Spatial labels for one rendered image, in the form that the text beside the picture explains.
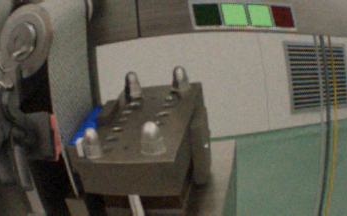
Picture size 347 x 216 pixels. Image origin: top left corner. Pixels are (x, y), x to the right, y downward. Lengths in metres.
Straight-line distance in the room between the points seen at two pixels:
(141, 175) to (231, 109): 2.81
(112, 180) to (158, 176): 0.07
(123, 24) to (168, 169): 0.42
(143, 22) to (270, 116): 2.56
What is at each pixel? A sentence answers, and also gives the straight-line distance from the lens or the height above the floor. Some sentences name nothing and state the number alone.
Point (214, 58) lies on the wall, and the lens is 3.55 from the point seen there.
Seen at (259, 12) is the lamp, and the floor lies 1.19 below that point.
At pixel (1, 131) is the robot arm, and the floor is 1.18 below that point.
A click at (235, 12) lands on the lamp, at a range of 1.12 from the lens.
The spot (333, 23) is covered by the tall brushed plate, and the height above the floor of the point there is 1.18.
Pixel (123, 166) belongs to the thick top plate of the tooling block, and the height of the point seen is 1.02.
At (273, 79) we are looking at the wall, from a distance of 3.57.
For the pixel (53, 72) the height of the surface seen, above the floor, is 1.17.
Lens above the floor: 1.34
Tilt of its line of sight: 17 degrees down
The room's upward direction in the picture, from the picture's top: 8 degrees counter-clockwise
